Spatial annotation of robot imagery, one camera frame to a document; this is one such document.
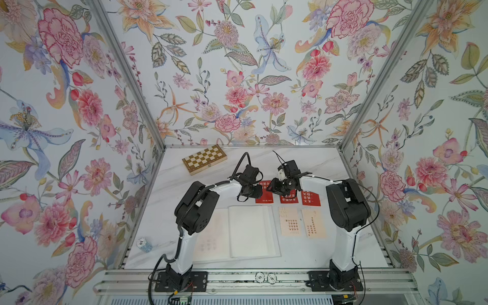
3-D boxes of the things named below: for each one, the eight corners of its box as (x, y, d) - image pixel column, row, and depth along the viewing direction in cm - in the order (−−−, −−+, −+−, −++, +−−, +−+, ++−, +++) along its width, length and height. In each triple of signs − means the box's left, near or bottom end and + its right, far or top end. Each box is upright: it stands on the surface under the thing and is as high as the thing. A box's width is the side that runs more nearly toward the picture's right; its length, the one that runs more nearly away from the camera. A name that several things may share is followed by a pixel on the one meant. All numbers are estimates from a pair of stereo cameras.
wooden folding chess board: (192, 176, 109) (190, 172, 107) (183, 162, 116) (182, 159, 113) (227, 159, 118) (226, 155, 115) (217, 147, 124) (216, 143, 121)
